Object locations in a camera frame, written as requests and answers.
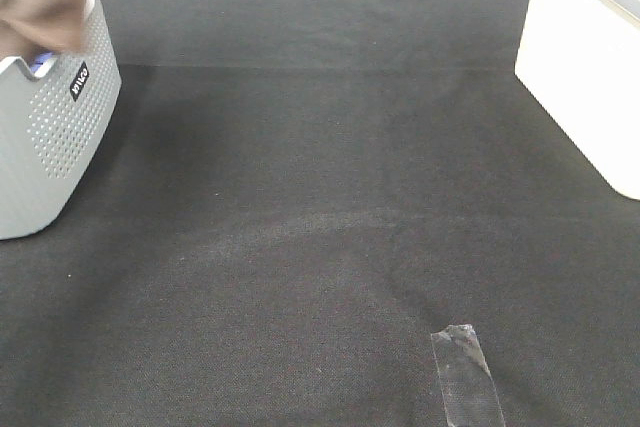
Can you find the brown towel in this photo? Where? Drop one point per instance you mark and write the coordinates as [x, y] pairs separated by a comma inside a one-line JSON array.
[[32, 27]]

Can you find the blue towel in basket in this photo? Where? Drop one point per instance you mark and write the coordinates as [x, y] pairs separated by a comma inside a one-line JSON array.
[[40, 60]]

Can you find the black table mat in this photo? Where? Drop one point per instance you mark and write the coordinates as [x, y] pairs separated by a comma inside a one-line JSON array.
[[292, 196]]

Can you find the clear tape strip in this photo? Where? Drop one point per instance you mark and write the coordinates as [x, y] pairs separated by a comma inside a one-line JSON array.
[[468, 391]]

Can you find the grey perforated laundry basket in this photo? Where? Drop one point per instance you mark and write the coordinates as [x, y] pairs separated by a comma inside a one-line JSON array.
[[52, 121]]

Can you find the white plastic storage box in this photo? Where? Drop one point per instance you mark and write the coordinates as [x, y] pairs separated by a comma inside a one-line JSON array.
[[580, 60]]

